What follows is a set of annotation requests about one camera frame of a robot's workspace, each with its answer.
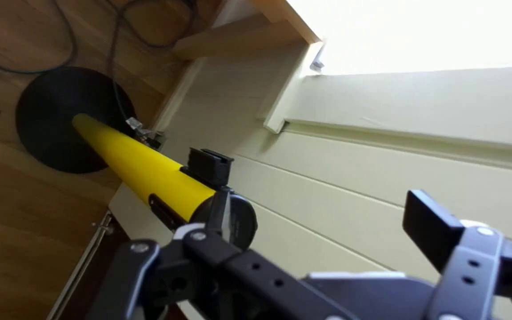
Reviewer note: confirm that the yellow pole lamp black base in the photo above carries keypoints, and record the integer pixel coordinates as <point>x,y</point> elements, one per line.
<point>145,166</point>

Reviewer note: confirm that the small metal bracket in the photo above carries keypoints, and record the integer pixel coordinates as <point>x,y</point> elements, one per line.
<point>146,133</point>

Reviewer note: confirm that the metal floor strip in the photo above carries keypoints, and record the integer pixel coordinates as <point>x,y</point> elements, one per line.
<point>85,262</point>

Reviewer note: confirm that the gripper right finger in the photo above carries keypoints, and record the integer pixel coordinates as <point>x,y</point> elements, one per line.
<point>434,226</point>

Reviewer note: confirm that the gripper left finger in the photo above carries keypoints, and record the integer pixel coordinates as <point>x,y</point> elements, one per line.
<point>220,266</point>

